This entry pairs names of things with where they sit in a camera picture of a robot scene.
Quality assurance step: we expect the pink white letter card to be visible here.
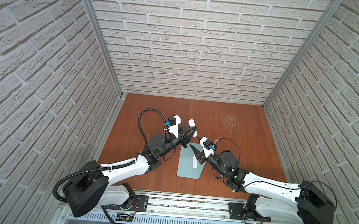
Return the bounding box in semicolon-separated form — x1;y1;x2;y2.
192;155;198;169

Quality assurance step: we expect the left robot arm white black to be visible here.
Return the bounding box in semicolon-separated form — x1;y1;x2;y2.
53;125;197;217

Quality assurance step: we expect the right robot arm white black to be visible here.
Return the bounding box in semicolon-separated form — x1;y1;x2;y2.
191;146;336;224

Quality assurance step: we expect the small circuit board left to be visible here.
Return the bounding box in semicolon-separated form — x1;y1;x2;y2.
116;214;134;223

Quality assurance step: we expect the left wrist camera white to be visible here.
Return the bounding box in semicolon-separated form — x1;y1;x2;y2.
164;115;181;139

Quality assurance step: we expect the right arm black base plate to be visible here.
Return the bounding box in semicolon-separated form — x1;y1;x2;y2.
228;202;271;222

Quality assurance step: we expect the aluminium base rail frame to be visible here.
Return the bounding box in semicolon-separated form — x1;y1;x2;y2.
51;177;328;224

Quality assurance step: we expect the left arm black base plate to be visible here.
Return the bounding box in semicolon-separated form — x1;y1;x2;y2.
105;195;149;212

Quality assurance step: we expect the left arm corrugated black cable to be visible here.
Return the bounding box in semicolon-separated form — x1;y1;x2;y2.
50;101;168;224

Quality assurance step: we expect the left aluminium corner post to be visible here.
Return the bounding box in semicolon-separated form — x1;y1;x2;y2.
81;0;123;97

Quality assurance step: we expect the aluminium corner post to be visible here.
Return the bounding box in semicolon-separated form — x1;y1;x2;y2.
81;0;123;97
262;0;345;109

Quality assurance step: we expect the right aluminium corner post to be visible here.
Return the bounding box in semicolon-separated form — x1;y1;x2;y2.
262;0;345;109

